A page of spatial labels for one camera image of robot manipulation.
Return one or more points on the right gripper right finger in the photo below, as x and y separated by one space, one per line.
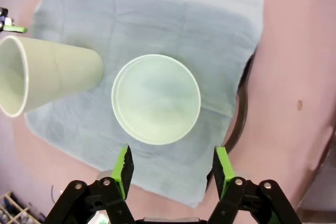
224 166

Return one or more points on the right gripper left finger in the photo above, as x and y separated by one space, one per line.
120 166

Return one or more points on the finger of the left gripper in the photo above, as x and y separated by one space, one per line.
14 29

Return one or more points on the pale green tall cup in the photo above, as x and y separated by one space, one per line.
57 74

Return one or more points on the pale green bowl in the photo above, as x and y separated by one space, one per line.
157 98

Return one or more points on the green cloth mat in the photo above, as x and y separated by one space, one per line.
157 24

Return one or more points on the wooden lattice rack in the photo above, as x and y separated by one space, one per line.
15 208

